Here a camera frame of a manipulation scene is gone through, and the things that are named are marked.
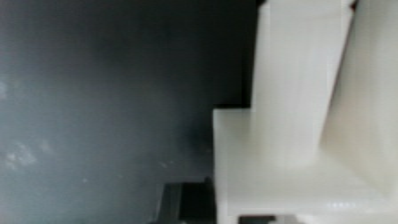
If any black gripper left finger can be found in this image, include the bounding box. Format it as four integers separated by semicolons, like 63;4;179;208
149;178;214;224

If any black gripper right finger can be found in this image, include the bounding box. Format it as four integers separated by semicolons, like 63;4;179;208
237;215;275;224

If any white chair seat part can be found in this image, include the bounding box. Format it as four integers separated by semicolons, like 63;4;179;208
213;0;398;224

